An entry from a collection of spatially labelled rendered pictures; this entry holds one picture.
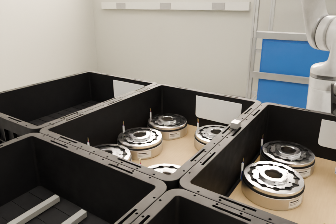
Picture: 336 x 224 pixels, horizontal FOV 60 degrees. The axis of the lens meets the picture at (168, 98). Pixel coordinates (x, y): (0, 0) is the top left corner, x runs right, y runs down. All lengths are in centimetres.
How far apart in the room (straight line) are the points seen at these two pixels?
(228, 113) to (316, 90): 26
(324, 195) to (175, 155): 30
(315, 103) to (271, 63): 161
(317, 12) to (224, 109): 34
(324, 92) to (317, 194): 35
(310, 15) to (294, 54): 160
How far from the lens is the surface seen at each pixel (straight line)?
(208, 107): 77
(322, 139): 71
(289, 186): 54
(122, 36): 420
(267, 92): 254
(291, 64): 246
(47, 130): 58
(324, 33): 85
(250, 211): 36
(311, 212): 56
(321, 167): 69
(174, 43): 375
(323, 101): 89
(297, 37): 243
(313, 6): 85
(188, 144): 71
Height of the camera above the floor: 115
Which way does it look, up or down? 18 degrees down
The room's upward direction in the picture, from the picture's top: straight up
